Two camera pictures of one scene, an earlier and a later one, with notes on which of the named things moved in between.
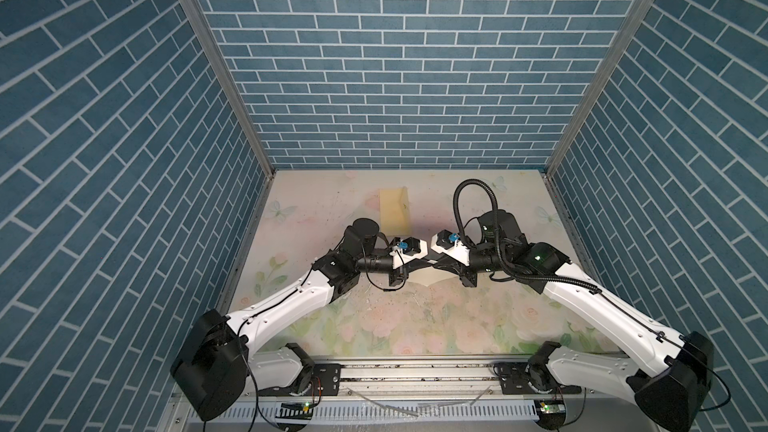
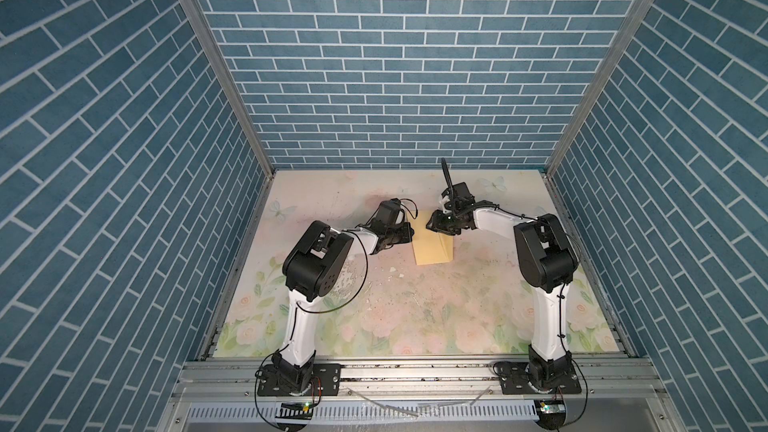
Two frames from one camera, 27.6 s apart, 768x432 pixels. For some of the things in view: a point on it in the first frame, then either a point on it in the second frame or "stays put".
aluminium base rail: x=398 y=380 stays put
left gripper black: x=397 y=275 → x=406 y=229
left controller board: x=295 y=410 stays put
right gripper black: x=466 y=276 → x=435 y=224
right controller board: x=552 y=407 stays put
